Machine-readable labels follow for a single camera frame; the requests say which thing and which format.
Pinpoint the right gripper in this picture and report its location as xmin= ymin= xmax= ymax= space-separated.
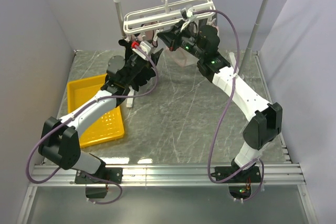
xmin=157 ymin=20 xmax=205 ymax=60

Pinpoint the white clip hanger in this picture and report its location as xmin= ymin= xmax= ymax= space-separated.
xmin=122 ymin=0 xmax=215 ymax=35

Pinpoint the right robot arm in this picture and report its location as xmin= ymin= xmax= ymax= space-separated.
xmin=157 ymin=25 xmax=282 ymax=184

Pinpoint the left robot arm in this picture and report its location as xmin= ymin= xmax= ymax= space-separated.
xmin=38 ymin=41 xmax=162 ymax=183

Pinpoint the pink underwear black trim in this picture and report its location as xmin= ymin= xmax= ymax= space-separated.
xmin=134 ymin=22 xmax=156 ymax=41

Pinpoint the white underwear pink trim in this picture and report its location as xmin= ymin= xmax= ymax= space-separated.
xmin=163 ymin=48 xmax=197 ymax=67

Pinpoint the grey striped underwear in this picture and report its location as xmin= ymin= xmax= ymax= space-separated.
xmin=197 ymin=15 xmax=219 ymax=36

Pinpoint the white rack left foot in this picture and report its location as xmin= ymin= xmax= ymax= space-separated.
xmin=126 ymin=88 xmax=135 ymax=108

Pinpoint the yellow plastic tray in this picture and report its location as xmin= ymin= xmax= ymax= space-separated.
xmin=67 ymin=74 xmax=124 ymax=148

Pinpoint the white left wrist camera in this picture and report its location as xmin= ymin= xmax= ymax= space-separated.
xmin=131 ymin=41 xmax=154 ymax=61

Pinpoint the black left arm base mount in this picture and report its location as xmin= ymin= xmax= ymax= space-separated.
xmin=75 ymin=167 xmax=123 ymax=184

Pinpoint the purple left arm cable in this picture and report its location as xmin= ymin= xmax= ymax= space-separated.
xmin=25 ymin=45 xmax=160 ymax=205

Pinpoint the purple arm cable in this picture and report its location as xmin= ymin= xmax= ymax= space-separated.
xmin=193 ymin=9 xmax=265 ymax=202
xmin=25 ymin=45 xmax=160 ymax=205

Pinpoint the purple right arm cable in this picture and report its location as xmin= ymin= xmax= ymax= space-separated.
xmin=193 ymin=9 xmax=265 ymax=202

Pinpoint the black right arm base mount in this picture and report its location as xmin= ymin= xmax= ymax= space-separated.
xmin=211 ymin=166 xmax=262 ymax=184

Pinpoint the aluminium table edge rail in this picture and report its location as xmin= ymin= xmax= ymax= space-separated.
xmin=31 ymin=164 xmax=306 ymax=187

